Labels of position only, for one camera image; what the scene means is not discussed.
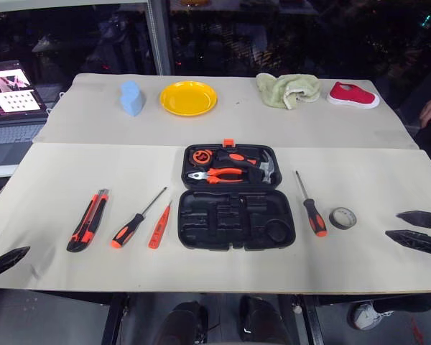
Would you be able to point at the dark trouser leg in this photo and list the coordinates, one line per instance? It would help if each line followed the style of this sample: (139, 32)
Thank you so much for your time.
(413, 303)

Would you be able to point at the orange voltage tester pen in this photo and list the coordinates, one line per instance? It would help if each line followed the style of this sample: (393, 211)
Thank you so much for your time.
(158, 230)

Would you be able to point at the black metal table leg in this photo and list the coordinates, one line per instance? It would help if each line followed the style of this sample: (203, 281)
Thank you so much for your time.
(310, 320)
(113, 320)

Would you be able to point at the white sneaker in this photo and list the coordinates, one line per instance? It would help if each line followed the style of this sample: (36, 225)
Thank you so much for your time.
(366, 316)

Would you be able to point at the open laptop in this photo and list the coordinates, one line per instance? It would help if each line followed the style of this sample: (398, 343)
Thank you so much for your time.
(10, 118)

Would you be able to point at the yellow plate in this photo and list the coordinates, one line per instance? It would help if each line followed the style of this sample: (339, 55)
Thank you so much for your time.
(188, 98)

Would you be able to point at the beige paper table cover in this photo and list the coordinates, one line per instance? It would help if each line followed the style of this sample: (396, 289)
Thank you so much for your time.
(237, 125)
(93, 169)

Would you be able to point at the green towel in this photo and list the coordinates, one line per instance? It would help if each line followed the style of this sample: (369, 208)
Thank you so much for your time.
(276, 91)

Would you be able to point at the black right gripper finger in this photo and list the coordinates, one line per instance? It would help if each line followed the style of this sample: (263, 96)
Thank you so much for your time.
(425, 219)
(420, 241)

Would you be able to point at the grey window post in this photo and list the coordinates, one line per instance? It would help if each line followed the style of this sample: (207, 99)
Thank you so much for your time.
(159, 36)

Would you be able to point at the red shoe white sole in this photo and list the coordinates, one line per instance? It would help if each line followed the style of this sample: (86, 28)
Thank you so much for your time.
(352, 95)

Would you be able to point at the black plastic tool case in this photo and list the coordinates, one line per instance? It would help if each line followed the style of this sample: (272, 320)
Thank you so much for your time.
(237, 226)

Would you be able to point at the orange black tape measure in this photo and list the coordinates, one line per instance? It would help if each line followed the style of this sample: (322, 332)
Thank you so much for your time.
(201, 157)

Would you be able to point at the orange black utility knife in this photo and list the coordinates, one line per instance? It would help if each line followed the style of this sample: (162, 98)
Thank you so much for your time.
(88, 223)

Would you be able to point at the blue foam block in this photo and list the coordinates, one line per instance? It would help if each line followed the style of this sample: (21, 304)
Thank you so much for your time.
(133, 98)

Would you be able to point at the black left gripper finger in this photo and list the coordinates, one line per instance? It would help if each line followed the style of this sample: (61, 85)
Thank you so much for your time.
(7, 260)

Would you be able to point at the dark rounded shape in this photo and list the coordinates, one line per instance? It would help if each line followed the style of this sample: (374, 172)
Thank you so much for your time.
(183, 323)

